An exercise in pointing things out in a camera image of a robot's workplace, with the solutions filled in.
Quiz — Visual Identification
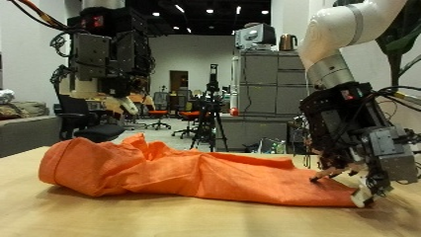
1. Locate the grey box device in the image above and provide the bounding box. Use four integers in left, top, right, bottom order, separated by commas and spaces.
234, 22, 277, 51

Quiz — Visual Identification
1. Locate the brown door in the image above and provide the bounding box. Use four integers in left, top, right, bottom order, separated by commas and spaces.
168, 70, 190, 97

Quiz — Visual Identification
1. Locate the orange sleeved cable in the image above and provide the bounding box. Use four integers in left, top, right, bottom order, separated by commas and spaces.
6, 0, 73, 33

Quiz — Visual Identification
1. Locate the orange cloth garment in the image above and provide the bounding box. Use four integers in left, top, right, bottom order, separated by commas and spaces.
38, 132, 360, 208

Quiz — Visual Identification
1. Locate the copper kettle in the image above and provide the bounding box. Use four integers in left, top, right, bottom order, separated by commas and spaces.
277, 33, 300, 52

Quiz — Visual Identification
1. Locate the grey low ledge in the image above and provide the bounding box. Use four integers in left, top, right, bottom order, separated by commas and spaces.
0, 115, 62, 160

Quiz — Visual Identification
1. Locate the orange seat office chair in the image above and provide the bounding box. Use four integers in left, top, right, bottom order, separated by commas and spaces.
144, 92, 172, 131
170, 98, 201, 139

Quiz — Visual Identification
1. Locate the black camera tripod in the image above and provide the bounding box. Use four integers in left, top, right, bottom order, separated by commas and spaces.
189, 63, 230, 153

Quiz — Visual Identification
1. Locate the black office chair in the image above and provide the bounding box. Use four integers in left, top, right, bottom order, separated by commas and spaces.
53, 93, 128, 143

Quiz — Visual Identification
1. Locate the brown lumpy bundle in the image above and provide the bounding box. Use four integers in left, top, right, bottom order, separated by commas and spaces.
0, 100, 50, 120

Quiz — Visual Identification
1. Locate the green leafy plant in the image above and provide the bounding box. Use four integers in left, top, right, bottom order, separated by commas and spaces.
374, 0, 421, 89

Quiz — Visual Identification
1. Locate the grey metal cabinet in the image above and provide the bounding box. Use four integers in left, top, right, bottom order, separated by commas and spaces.
230, 48, 318, 153

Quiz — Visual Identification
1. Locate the black left hand cable bundle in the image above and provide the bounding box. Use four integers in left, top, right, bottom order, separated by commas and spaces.
377, 85, 421, 107

